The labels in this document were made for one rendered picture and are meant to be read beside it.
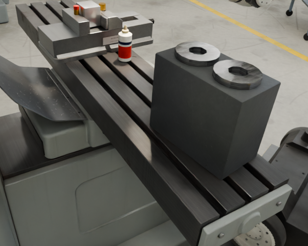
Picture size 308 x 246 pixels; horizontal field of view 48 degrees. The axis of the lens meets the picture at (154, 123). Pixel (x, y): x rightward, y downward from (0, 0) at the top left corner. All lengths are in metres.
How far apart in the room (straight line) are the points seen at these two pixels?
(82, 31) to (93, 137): 0.31
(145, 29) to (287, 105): 1.89
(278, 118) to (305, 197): 1.47
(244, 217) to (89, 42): 0.69
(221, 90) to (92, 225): 0.84
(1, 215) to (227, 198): 0.61
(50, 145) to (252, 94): 0.58
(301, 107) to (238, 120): 2.33
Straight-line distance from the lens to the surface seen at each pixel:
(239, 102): 0.59
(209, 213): 0.65
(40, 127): 1.00
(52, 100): 1.01
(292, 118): 2.76
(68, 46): 1.07
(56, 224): 1.21
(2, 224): 1.05
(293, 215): 1.23
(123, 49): 1.06
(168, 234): 1.52
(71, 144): 1.01
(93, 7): 1.10
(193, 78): 0.65
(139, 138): 0.77
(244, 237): 1.27
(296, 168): 1.36
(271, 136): 2.50
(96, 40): 1.10
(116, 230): 1.40
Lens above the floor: 1.43
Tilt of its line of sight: 37 degrees down
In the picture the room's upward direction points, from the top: 5 degrees clockwise
